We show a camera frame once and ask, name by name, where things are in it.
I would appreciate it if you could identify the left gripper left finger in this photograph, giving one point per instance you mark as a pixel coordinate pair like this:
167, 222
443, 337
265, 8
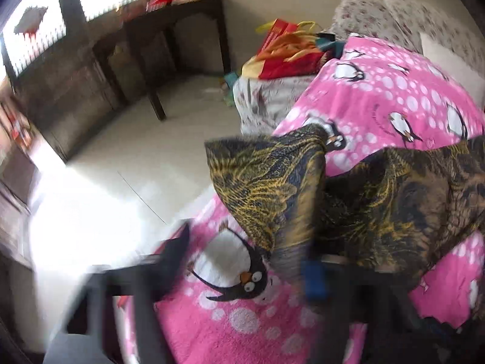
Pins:
88, 332

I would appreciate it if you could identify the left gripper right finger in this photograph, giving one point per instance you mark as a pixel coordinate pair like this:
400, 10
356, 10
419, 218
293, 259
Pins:
345, 293

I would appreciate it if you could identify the black yellow patterned garment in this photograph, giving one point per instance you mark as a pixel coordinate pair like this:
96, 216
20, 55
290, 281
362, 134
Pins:
397, 210

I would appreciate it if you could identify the red yellow clothes pile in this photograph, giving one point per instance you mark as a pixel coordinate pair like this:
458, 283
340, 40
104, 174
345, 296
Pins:
291, 49

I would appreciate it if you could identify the pink penguin blanket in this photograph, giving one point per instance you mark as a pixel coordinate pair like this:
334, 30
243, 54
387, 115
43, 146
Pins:
230, 306

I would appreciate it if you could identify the floral grey bedding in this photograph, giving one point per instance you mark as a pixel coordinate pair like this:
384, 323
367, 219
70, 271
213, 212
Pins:
263, 104

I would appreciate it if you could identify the dark metal door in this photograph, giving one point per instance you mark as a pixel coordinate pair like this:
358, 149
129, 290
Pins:
47, 51

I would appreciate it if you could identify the white pillow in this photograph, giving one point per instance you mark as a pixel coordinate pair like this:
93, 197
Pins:
455, 67

